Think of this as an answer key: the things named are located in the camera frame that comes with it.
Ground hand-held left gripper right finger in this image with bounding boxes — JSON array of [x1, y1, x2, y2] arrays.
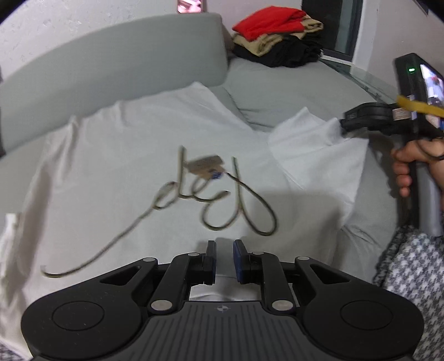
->
[[233, 239, 351, 315]]

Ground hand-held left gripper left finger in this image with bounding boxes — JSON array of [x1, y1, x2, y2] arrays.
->
[[100, 239, 218, 316]]

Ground grey sofa backrest cushion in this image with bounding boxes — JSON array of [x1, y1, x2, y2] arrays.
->
[[0, 13, 229, 155]]

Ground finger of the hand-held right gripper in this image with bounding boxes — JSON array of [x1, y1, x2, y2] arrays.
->
[[339, 102, 394, 137]]

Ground black folded garment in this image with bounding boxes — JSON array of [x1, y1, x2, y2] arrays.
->
[[231, 33, 325, 69]]

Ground grey bed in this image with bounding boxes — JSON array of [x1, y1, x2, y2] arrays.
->
[[0, 56, 399, 278]]

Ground dark window frame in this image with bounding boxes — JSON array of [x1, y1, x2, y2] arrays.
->
[[301, 0, 363, 60]]

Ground brown hang tag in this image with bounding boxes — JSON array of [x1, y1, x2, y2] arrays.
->
[[185, 155, 225, 182]]

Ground houndstooth patterned cloth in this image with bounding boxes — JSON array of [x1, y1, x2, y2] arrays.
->
[[372, 225, 444, 361]]

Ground glass ledge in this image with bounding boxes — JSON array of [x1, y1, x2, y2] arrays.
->
[[321, 57, 399, 104]]

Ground white garment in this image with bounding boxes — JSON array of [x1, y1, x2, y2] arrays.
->
[[0, 81, 370, 361]]

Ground tan folded garment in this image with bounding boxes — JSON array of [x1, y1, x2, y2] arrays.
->
[[233, 16, 324, 57]]

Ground pink wall picture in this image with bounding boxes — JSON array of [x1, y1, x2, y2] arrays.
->
[[176, 0, 208, 15]]

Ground red folded garment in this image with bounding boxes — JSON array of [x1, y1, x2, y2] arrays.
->
[[231, 7, 308, 41]]

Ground person's right hand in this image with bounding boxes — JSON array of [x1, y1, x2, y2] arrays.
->
[[391, 138, 444, 198]]

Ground olive drawstring cord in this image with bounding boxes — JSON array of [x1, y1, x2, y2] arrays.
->
[[40, 145, 279, 279]]

